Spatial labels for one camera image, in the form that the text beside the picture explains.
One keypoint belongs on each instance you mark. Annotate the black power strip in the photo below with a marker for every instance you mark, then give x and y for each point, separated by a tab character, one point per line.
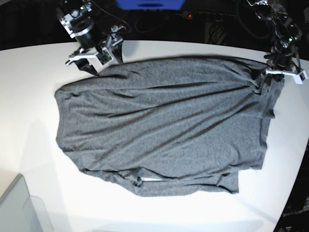
208	16

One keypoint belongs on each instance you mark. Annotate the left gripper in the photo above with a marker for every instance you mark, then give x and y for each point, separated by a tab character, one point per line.
285	64

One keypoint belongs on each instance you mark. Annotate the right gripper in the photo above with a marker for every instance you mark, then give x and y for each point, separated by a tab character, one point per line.
85	57

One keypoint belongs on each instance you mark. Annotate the blue box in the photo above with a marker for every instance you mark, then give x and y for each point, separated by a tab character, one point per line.
150	4

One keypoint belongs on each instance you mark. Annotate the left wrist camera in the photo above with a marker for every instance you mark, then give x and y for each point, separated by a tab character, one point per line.
300	77

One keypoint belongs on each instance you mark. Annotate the grey t-shirt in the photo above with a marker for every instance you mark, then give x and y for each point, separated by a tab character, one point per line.
169	127

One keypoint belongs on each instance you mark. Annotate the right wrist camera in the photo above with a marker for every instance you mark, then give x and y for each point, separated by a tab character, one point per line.
104	57

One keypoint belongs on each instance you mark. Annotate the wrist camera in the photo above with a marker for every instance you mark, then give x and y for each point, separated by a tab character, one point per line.
104	57
300	77

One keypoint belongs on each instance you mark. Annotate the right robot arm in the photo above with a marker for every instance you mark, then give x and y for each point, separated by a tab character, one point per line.
77	15

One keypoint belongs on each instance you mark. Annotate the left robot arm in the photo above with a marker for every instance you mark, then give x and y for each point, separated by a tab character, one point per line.
285	33

